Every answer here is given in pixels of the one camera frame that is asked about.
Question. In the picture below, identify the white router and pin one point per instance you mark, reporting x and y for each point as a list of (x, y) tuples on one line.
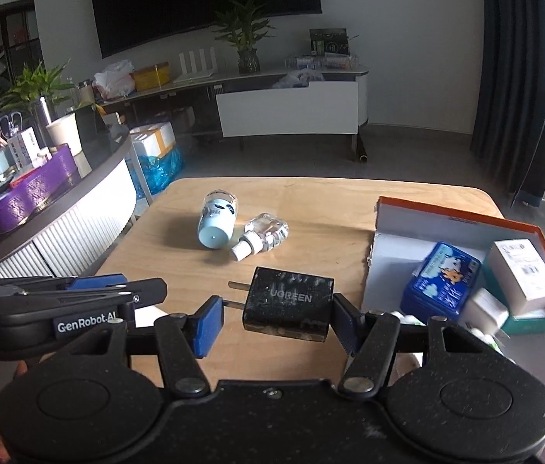
[(195, 75)]

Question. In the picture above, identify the white crumpled cloth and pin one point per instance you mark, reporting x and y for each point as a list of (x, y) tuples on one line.
[(296, 79)]

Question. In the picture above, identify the white cardboard box orange rim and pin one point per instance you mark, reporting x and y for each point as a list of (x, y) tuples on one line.
[(422, 225)]

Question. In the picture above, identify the light blue bottle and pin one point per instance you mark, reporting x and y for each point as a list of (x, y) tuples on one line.
[(217, 225)]

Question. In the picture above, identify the white box with barcode label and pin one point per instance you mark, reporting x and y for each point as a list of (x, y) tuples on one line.
[(526, 270)]

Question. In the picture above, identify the clear tray of small items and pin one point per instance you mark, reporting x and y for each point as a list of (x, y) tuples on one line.
[(323, 63)]

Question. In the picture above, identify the purple box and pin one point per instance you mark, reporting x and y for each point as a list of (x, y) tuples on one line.
[(26, 196)]

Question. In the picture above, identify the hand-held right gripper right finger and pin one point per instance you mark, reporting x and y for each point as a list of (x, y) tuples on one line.
[(345, 326)]

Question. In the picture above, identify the blue tin box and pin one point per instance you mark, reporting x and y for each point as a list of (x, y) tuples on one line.
[(441, 283)]

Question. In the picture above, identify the dark framed sign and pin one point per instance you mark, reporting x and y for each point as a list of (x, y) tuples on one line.
[(329, 41)]

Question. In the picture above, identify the white plug-in vaporizer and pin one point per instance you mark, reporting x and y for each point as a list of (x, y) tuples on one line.
[(410, 319), (487, 343)]

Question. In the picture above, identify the white plastic bag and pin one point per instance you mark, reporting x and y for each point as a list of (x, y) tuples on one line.
[(114, 82)]

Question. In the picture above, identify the small jar with lid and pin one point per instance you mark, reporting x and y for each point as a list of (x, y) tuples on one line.
[(84, 93)]

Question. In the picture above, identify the bamboo plant in dark vase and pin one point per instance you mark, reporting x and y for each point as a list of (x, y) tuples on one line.
[(248, 58)]

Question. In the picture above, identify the small white printed box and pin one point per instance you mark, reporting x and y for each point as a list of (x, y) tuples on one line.
[(21, 147)]

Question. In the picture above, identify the white curved cabinet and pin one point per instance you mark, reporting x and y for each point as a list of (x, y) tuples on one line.
[(287, 109)]

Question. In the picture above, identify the white power adapter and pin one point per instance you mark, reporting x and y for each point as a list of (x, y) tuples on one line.
[(486, 309)]

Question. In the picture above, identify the white paper cup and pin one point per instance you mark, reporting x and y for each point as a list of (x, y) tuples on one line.
[(64, 135)]

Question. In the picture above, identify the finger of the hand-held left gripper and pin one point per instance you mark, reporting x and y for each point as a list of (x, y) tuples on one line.
[(147, 291), (98, 282)]

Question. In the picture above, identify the dark curtain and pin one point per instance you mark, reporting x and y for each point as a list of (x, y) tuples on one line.
[(514, 82)]

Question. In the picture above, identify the clear glass bottle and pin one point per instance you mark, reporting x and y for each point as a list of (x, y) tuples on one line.
[(265, 234)]

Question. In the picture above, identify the white and yellow carton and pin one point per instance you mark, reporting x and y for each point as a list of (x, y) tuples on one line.
[(154, 140)]

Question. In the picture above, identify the teal box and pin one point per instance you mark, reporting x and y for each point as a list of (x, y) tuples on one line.
[(528, 325)]

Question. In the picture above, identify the green plant in metal tumbler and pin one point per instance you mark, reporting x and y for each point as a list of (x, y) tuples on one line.
[(35, 84)]

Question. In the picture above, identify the yellow box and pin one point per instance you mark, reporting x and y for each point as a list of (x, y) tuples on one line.
[(151, 77)]

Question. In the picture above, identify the black television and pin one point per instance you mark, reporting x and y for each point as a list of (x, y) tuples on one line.
[(205, 0)]

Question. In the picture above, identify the scissors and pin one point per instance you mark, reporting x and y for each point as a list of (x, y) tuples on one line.
[(11, 121)]

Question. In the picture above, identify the curved counter with ribbed front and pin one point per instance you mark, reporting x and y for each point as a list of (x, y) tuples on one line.
[(74, 237)]

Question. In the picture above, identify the blue plastic bag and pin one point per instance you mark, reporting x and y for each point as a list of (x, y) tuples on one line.
[(159, 171)]

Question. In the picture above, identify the black charger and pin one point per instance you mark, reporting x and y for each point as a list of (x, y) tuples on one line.
[(292, 307)]

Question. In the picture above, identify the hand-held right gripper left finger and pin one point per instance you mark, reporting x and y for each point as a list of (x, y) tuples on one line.
[(208, 328)]

